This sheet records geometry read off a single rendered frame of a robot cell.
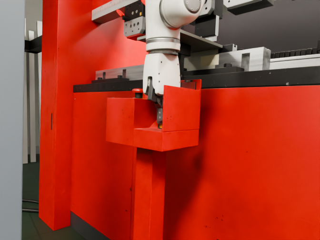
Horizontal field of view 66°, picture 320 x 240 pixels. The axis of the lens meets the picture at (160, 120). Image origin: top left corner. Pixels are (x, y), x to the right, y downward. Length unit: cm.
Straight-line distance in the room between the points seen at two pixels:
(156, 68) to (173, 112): 11
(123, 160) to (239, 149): 58
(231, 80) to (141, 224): 49
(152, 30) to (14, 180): 41
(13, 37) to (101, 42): 129
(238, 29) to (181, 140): 108
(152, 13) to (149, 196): 45
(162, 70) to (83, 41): 113
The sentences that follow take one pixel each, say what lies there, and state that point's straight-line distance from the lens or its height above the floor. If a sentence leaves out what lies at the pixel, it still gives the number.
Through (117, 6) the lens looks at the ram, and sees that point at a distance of 151.
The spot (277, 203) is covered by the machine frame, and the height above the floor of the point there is 52.
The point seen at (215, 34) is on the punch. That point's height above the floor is 105.
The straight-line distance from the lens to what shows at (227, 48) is 98.
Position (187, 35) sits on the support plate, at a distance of 83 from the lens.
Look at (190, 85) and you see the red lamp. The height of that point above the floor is 82.
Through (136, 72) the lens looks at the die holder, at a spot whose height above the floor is 93.
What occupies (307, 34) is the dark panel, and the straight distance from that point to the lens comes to 143.
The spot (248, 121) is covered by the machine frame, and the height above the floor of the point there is 73.
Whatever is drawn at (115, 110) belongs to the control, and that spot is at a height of 75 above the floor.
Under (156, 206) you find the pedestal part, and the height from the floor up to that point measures 49.
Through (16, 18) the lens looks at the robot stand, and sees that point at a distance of 48.
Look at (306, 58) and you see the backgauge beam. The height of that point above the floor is 97.
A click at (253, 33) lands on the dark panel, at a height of 119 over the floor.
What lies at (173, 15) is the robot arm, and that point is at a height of 95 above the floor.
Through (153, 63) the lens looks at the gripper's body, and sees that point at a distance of 59.
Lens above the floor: 76
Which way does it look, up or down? 3 degrees down
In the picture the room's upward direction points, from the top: 2 degrees clockwise
